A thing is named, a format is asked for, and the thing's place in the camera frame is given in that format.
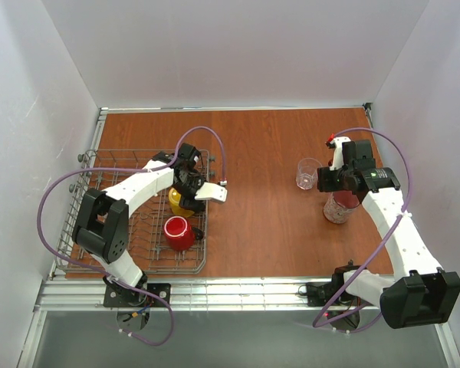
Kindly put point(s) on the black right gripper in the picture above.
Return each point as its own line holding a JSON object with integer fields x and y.
{"x": 330, "y": 179}

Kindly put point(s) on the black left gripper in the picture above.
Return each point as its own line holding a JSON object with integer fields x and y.
{"x": 192, "y": 190}

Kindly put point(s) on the yellow mug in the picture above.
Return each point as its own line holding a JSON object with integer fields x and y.
{"x": 174, "y": 199}

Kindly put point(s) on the pink ghost pattern mug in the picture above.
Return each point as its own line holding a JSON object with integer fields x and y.
{"x": 339, "y": 206}

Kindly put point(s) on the clear glass cup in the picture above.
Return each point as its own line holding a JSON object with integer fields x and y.
{"x": 307, "y": 176}

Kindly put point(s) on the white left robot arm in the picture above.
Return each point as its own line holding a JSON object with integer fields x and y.
{"x": 102, "y": 224}

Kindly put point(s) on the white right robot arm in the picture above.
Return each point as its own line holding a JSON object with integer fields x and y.
{"x": 421, "y": 291}

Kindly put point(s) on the bright red mug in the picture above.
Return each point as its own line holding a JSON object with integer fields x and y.
{"x": 180, "y": 235}

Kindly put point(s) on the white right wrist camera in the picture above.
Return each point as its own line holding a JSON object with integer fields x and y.
{"x": 336, "y": 143}

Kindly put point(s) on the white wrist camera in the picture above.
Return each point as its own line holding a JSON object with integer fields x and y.
{"x": 336, "y": 143}
{"x": 211, "y": 192}

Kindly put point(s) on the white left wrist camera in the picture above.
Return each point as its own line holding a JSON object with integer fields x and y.
{"x": 211, "y": 192}

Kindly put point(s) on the grey wire dish rack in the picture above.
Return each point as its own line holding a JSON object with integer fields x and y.
{"x": 162, "y": 238}

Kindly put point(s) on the aluminium frame rail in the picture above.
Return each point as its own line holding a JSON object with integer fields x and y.
{"x": 187, "y": 294}

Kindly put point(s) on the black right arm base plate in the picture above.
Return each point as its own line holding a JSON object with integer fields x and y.
{"x": 318, "y": 295}

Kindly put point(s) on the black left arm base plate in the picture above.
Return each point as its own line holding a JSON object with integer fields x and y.
{"x": 117, "y": 297}

